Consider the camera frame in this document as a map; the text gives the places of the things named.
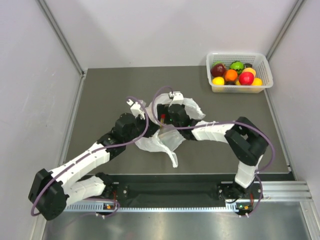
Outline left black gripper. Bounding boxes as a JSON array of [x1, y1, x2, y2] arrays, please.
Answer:
[[124, 112, 160, 144]]

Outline red fruit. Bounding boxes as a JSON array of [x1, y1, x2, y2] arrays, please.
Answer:
[[238, 72, 255, 86], [160, 114, 166, 124]]

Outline white printed plastic bag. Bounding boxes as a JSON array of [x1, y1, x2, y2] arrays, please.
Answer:
[[135, 97, 206, 168]]

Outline orange fruit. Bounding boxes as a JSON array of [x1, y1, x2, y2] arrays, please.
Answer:
[[224, 69, 238, 82]]

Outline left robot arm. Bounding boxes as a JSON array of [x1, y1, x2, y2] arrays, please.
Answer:
[[28, 113, 160, 221]]

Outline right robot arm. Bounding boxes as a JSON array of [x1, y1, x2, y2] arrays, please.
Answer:
[[156, 103, 271, 200]]

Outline dark purple fruit front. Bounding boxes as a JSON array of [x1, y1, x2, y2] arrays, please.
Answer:
[[224, 81, 237, 86]]

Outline dark purple fruit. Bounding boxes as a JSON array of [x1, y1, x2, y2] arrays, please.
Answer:
[[244, 63, 253, 68], [224, 81, 237, 86]]

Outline green striped fruit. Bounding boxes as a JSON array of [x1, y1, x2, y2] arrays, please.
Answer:
[[229, 61, 245, 75]]

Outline dark purple fruit back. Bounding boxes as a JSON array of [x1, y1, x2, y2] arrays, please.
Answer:
[[244, 63, 253, 68]]

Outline yellow lemon left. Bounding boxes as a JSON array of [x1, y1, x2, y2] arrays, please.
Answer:
[[212, 76, 225, 86]]

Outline red apple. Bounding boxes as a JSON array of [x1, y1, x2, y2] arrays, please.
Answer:
[[210, 63, 227, 78]]

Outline yellow lemon right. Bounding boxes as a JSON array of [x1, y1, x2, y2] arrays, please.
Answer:
[[251, 77, 263, 86]]

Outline white perforated plastic basket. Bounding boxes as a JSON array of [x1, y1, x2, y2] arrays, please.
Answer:
[[206, 52, 274, 94]]

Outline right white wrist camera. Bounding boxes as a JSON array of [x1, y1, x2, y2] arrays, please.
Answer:
[[168, 91, 184, 106]]

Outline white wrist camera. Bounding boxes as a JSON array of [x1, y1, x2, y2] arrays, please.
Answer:
[[168, 91, 184, 106], [126, 99, 146, 120]]

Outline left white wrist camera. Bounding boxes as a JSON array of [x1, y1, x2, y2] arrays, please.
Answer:
[[126, 99, 146, 120]]

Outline slotted cable duct rail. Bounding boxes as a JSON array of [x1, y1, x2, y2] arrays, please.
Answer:
[[64, 199, 253, 213]]

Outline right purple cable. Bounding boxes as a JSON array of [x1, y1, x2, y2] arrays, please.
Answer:
[[151, 85, 276, 218]]

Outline purple cable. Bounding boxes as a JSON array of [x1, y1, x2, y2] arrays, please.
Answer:
[[30, 96, 150, 218], [151, 85, 276, 218]]

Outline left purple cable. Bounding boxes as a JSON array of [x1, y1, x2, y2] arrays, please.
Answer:
[[30, 96, 150, 218]]

